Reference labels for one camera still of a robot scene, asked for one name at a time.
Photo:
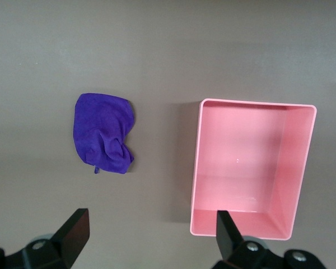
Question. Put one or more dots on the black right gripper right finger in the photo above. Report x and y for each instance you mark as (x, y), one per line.
(229, 241)

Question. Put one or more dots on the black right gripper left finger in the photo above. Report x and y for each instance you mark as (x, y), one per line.
(70, 241)

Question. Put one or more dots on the purple cloth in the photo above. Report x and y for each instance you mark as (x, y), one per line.
(100, 126)

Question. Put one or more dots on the pink plastic bin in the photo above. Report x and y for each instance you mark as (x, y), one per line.
(240, 157)

